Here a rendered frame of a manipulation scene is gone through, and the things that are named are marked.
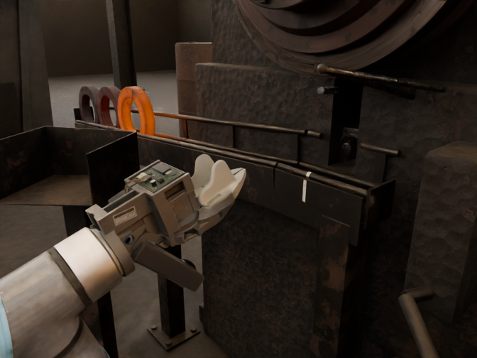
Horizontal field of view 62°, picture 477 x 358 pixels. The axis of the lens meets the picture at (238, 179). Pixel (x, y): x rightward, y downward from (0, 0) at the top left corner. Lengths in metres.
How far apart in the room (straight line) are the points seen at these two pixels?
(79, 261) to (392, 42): 0.47
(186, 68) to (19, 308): 3.20
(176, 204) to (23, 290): 0.18
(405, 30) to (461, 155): 0.17
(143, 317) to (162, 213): 1.10
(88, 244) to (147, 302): 1.16
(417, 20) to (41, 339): 0.56
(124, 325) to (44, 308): 1.08
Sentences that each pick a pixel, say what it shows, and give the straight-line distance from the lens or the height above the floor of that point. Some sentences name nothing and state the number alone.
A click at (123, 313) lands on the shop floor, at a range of 1.57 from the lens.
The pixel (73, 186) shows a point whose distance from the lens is 1.04.
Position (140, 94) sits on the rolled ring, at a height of 0.78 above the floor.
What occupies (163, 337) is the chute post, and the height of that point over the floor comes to 0.01.
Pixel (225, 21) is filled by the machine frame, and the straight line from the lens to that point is 1.07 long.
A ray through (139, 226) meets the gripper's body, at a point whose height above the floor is 0.73.
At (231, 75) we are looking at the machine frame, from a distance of 0.97.
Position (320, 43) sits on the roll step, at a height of 0.93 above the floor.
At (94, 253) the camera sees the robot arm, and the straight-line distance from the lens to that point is 0.45.
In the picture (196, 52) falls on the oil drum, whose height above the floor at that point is 0.81.
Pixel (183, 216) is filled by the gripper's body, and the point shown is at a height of 0.73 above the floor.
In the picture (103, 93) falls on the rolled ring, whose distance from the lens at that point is 1.46.
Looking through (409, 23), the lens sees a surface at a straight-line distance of 0.59.
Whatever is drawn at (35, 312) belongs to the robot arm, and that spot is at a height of 0.69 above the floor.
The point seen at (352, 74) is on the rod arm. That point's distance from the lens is 0.57.
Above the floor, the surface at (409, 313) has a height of 0.60.
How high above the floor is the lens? 0.94
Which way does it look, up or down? 20 degrees down
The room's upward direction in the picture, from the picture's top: straight up
